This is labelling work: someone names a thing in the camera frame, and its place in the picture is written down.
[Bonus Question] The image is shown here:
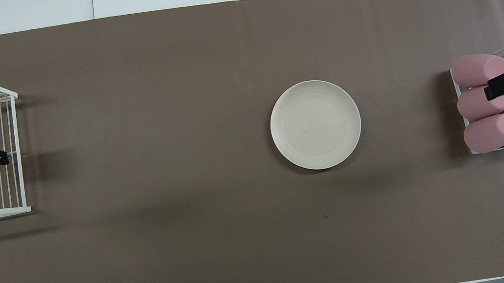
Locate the cream round plate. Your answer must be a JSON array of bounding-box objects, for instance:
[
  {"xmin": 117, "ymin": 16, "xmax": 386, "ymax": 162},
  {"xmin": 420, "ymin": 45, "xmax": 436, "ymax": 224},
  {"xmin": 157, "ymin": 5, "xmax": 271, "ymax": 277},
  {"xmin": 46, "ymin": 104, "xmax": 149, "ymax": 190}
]
[{"xmin": 265, "ymin": 74, "xmax": 367, "ymax": 176}]

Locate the pink plastic cup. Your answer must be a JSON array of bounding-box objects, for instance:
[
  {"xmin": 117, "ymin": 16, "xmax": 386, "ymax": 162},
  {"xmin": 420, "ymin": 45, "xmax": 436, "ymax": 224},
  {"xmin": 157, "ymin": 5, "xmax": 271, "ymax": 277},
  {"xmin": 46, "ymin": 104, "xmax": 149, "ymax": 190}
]
[
  {"xmin": 455, "ymin": 83, "xmax": 504, "ymax": 123},
  {"xmin": 449, "ymin": 50, "xmax": 504, "ymax": 90},
  {"xmin": 461, "ymin": 113, "xmax": 504, "ymax": 156}
]

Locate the brown table mat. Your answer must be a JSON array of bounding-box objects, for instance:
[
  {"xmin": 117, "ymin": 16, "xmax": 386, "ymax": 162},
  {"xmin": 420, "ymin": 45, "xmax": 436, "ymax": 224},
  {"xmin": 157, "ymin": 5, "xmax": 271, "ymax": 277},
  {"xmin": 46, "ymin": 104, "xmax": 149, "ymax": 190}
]
[{"xmin": 0, "ymin": 0, "xmax": 504, "ymax": 283}]

